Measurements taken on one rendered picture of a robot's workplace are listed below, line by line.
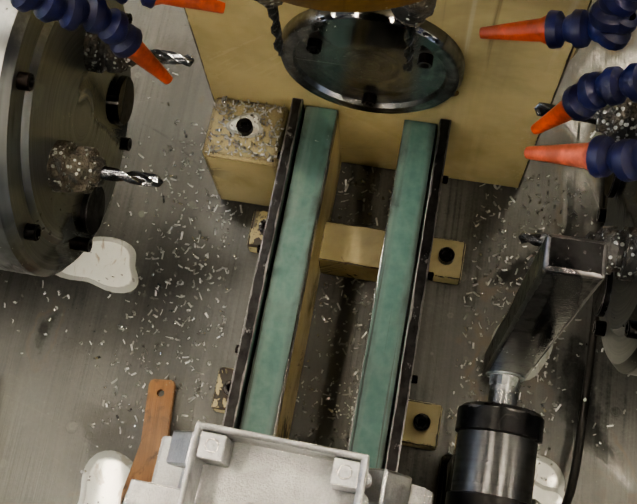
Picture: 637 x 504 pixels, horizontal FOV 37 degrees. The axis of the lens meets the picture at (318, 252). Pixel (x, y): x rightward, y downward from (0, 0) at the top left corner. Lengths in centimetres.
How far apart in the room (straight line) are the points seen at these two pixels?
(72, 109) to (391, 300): 30
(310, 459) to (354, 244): 36
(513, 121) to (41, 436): 52
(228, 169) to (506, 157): 26
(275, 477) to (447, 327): 38
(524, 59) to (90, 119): 34
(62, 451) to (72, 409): 4
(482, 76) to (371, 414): 28
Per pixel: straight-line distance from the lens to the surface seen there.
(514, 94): 80
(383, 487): 59
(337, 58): 77
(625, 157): 51
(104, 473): 91
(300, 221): 82
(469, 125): 85
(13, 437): 95
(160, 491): 62
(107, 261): 96
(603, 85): 56
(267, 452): 57
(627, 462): 92
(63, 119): 72
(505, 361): 64
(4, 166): 65
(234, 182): 91
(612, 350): 72
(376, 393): 77
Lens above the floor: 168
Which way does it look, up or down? 71 degrees down
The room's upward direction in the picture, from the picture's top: 9 degrees counter-clockwise
